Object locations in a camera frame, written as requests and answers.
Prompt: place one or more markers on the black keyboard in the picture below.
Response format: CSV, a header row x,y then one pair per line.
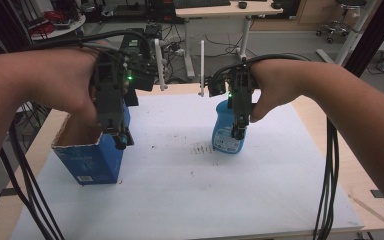
x,y
200,3

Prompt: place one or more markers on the blue cardboard box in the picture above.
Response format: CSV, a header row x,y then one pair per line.
x,y
90,163

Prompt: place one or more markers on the white-legged wooden desk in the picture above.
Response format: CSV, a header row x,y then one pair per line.
x,y
213,12

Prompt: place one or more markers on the round white table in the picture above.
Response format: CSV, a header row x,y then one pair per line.
x,y
66,30

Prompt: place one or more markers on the office stool with castors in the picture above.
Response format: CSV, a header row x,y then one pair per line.
x,y
338,26

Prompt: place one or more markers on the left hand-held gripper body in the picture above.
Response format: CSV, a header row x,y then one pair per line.
x,y
110,96

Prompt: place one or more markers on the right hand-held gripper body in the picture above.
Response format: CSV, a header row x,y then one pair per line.
x,y
241,90

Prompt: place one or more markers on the white power strip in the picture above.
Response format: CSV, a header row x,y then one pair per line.
x,y
179,51

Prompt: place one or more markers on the black computer mouse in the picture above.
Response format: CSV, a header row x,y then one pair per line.
x,y
242,4

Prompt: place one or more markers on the red object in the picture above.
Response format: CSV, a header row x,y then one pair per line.
x,y
53,15

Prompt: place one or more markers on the black table bracket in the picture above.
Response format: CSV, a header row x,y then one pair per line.
x,y
377,193
3,194

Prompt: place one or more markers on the white metal stand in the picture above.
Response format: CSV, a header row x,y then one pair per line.
x,y
355,33

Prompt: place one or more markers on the person's right hand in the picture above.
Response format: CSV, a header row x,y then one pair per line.
x,y
283,80

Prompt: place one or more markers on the person's left hand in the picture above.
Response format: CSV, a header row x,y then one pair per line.
x,y
63,76

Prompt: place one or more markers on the blue plastic bottle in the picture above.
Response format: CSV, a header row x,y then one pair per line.
x,y
221,133

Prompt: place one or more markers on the white table mat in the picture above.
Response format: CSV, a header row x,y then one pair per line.
x,y
180,193

